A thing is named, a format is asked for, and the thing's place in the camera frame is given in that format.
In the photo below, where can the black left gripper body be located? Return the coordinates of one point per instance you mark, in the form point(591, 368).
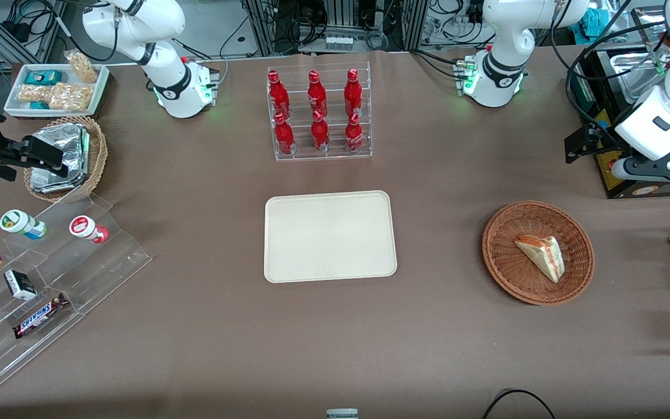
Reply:
point(600, 138)

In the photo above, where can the triangular sandwich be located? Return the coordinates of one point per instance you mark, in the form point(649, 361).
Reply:
point(541, 256)

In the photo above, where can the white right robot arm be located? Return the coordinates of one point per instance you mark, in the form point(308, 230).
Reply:
point(172, 75)

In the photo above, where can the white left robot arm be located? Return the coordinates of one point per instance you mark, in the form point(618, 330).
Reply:
point(501, 58)

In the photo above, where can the deep wicker basket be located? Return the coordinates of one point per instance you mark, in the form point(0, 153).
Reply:
point(97, 157)

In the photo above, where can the white rectangular snack tray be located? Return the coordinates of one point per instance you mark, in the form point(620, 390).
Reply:
point(101, 87)

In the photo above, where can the round brown wicker basket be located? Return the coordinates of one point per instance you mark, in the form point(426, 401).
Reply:
point(509, 267)

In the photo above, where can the cream rectangular tray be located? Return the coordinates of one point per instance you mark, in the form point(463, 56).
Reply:
point(329, 235)

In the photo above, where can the foil wrapped package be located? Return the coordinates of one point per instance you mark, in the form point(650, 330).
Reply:
point(64, 139)
point(50, 183)

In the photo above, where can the small teal snack packet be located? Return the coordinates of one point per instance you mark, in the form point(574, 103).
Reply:
point(38, 105)

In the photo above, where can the black food warmer appliance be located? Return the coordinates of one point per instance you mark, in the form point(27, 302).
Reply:
point(623, 190)

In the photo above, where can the clear bag of rice crackers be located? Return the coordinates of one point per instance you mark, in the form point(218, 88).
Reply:
point(34, 93)

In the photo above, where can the large clear bag of snacks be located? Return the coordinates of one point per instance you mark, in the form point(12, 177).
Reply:
point(72, 97)

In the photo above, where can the green lid yogurt bottle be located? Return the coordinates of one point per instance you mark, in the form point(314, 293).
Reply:
point(20, 223)

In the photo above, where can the steel warmer pan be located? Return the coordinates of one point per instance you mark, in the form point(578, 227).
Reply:
point(631, 81)

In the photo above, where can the red lid yogurt bottle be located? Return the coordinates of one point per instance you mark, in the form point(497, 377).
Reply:
point(86, 227)

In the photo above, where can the clear bag of puffed snacks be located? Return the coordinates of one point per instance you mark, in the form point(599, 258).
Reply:
point(82, 67)

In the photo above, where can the clear acrylic stepped stand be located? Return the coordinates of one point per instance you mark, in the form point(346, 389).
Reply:
point(96, 273)

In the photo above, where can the teal cloth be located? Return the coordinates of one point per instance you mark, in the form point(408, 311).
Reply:
point(591, 23)

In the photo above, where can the small black white box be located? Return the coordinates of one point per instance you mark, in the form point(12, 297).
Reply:
point(20, 285)

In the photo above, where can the black power adapter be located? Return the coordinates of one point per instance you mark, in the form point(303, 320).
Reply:
point(18, 28)

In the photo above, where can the Snickers chocolate bar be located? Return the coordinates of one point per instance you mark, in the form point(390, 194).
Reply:
point(40, 316)

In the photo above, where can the red cola bottle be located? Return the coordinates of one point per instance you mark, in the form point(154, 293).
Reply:
point(284, 137)
point(277, 96)
point(320, 134)
point(353, 93)
point(353, 135)
point(316, 94)

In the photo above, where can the clear acrylic bottle rack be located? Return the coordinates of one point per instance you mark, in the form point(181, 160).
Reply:
point(335, 154)

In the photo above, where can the white power strip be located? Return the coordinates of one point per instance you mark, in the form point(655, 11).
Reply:
point(339, 42)

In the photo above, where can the grey metal clamp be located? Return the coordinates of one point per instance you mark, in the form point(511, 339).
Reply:
point(342, 414)

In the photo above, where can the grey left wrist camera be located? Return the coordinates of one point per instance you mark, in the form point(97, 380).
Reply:
point(649, 169)

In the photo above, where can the aluminium profile rail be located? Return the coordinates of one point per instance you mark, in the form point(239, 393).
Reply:
point(18, 46)

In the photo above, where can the aluminium frame rack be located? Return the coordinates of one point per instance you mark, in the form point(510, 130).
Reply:
point(405, 23)

